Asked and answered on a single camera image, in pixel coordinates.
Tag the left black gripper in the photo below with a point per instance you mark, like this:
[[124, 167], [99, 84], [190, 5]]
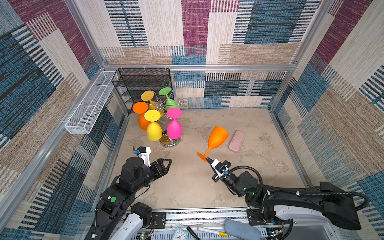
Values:
[[162, 170]]

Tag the orange front wine glass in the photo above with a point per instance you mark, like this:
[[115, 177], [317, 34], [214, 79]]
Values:
[[217, 137]]

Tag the orange wine glass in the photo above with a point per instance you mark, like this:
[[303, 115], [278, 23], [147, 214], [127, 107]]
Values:
[[141, 108], [217, 137]]

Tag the pink wine glass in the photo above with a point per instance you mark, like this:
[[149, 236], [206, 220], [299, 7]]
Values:
[[174, 129]]

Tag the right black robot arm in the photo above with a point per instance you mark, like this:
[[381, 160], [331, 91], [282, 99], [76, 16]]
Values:
[[276, 205]]

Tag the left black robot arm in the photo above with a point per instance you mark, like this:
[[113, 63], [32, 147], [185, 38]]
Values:
[[115, 214]]

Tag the orange back wine glass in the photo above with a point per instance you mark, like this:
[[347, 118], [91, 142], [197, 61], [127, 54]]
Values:
[[141, 108]]

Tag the green wine glass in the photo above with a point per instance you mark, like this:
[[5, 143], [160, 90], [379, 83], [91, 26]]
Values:
[[170, 103]]

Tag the amber yellow wine glass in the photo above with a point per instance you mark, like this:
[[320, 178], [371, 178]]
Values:
[[148, 96]]

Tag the pink glasses case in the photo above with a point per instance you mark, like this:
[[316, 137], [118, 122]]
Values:
[[237, 141]]

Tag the black pen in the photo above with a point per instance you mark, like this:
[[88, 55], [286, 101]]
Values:
[[193, 234]]

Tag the teal alarm clock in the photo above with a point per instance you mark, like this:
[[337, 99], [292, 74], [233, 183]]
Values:
[[180, 234]]

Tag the yellow white marker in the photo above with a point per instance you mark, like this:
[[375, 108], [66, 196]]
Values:
[[212, 231]]

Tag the blue grey cloth pouch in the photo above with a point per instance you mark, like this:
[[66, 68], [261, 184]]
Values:
[[241, 231]]

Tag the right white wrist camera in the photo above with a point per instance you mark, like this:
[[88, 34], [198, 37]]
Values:
[[220, 169]]

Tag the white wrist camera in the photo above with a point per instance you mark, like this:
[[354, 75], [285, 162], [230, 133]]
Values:
[[144, 154], [220, 169]]

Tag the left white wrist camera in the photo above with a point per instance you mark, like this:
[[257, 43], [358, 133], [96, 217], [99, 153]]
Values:
[[144, 154]]

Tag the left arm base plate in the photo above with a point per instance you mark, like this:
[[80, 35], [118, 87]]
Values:
[[158, 220]]

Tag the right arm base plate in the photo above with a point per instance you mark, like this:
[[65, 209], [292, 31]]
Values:
[[258, 219]]

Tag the black wire shelf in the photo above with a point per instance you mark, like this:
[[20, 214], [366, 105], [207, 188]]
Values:
[[131, 83]]

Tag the white mesh wall basket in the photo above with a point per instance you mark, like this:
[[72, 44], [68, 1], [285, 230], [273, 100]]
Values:
[[87, 112]]

